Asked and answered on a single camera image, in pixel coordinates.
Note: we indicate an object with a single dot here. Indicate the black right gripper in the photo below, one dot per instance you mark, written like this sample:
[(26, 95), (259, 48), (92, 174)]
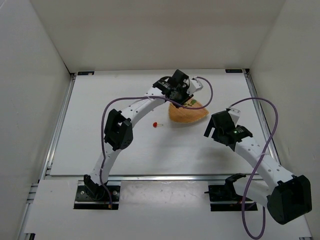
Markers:
[(215, 130)]

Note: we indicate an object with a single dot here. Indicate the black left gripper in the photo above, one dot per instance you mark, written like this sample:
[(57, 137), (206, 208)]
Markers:
[(176, 99)]

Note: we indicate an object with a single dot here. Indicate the single red fake cherry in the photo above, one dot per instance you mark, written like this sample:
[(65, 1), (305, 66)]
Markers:
[(155, 124)]

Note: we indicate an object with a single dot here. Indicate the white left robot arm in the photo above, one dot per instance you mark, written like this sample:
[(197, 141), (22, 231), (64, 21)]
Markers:
[(117, 129)]

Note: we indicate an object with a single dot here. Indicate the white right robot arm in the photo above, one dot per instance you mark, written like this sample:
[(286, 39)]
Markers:
[(285, 195)]

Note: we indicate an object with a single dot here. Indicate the woven fan-shaped fruit basket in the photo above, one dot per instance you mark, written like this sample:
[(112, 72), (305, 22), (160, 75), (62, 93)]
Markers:
[(186, 116)]

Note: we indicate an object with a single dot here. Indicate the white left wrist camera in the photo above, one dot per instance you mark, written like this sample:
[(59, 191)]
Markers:
[(194, 86)]

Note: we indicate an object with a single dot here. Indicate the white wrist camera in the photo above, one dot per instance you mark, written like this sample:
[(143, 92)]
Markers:
[(234, 114), (194, 86)]

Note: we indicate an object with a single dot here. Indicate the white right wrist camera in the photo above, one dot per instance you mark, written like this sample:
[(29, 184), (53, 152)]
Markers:
[(234, 114)]

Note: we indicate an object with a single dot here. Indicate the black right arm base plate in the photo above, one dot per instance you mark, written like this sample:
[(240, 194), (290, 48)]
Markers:
[(221, 200)]

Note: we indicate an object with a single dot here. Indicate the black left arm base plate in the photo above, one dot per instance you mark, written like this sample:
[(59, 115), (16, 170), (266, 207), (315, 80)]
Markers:
[(85, 200)]

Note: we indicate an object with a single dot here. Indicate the aluminium table edge rail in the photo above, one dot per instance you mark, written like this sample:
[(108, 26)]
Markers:
[(47, 162)]

